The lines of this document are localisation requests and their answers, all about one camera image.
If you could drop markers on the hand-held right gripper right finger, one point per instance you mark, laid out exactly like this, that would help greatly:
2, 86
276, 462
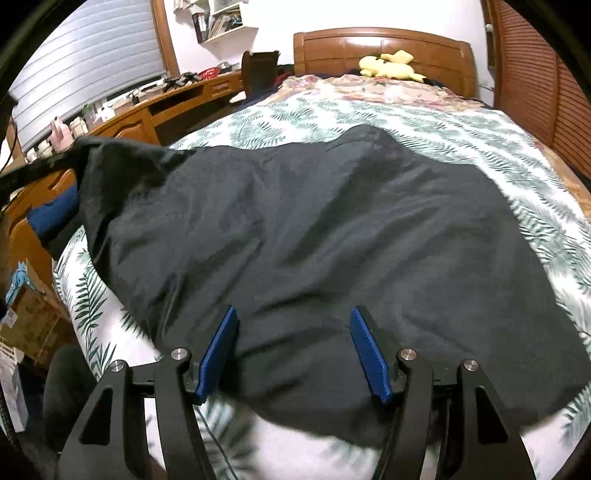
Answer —
369, 355

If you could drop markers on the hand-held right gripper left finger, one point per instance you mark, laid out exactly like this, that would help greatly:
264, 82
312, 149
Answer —
217, 355

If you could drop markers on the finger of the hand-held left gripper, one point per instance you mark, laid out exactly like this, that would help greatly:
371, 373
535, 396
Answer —
51, 217
37, 173

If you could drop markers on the black jacket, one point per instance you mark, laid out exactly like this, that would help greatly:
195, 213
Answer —
300, 230

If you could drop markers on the pink figurine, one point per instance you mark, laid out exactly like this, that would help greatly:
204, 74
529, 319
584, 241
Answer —
62, 136

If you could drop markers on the cardboard box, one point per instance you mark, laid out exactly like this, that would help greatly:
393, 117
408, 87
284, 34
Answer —
27, 304

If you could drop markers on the wooden desk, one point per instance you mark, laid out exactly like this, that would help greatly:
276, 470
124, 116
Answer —
138, 122

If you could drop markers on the grey window blind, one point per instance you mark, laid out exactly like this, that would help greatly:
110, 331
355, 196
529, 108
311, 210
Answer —
83, 60

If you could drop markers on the white storage crate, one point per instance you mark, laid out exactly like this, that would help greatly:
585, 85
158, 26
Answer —
13, 392

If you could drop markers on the red basket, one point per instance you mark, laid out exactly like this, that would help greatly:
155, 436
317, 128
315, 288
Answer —
208, 73

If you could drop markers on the white paper sheet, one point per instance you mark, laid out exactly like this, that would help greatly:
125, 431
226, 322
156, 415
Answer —
238, 97

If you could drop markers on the leaf print bedsheet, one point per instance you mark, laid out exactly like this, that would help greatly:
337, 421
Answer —
461, 134

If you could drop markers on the dark wooden chair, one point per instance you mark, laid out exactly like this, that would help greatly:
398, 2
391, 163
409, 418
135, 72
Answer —
261, 74

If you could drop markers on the floral blanket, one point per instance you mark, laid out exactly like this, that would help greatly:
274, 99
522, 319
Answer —
369, 90

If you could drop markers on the yellow plush toy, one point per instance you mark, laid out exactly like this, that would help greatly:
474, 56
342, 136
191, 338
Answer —
392, 67

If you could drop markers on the wooden headboard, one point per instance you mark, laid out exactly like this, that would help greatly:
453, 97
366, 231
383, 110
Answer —
369, 46

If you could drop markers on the wooden louvered wardrobe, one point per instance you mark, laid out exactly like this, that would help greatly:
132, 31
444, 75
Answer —
531, 78

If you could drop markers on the white wall shelf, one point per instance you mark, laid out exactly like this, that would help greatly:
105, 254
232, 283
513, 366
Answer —
221, 21

